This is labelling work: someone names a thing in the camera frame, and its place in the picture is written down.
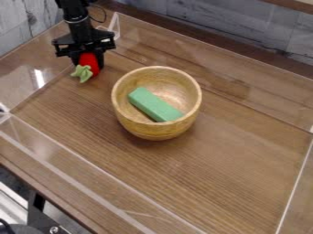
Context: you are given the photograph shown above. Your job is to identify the green rectangular block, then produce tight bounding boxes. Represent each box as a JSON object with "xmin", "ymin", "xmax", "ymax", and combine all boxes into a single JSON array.
[{"xmin": 128, "ymin": 87, "xmax": 184, "ymax": 122}]

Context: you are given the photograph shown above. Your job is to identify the black cable lower left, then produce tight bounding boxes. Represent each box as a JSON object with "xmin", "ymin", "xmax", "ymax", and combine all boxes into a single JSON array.
[{"xmin": 0, "ymin": 217, "xmax": 17, "ymax": 234}]

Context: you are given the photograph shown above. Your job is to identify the clear acrylic tray wall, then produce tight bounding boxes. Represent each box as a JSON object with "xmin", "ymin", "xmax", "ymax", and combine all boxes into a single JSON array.
[{"xmin": 0, "ymin": 111, "xmax": 207, "ymax": 234}]

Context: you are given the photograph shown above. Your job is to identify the wooden bowl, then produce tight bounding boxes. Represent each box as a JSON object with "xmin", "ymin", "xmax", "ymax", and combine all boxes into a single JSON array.
[{"xmin": 112, "ymin": 66, "xmax": 203, "ymax": 141}]

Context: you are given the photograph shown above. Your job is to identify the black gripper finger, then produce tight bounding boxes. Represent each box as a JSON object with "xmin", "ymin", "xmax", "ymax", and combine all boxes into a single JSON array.
[
  {"xmin": 71, "ymin": 55, "xmax": 79, "ymax": 66},
  {"xmin": 94, "ymin": 49, "xmax": 105, "ymax": 69}
]

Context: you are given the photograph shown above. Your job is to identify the clear acrylic corner bracket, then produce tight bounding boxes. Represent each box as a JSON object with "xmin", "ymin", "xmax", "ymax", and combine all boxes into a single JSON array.
[{"xmin": 97, "ymin": 13, "xmax": 121, "ymax": 40}]

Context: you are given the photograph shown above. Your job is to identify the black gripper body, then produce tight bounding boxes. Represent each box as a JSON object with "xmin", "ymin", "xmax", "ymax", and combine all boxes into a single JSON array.
[{"xmin": 51, "ymin": 18, "xmax": 117, "ymax": 59}]

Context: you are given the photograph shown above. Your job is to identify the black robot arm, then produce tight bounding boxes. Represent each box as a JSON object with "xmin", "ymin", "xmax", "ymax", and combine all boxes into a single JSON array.
[{"xmin": 51, "ymin": 0, "xmax": 117, "ymax": 70}]

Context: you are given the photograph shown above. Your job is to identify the red plush fruit green stem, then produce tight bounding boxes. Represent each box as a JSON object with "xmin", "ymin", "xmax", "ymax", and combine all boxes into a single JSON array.
[{"xmin": 71, "ymin": 52, "xmax": 101, "ymax": 83}]

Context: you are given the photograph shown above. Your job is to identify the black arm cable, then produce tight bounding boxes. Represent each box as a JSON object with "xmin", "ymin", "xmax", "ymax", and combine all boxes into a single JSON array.
[{"xmin": 86, "ymin": 0, "xmax": 108, "ymax": 25}]

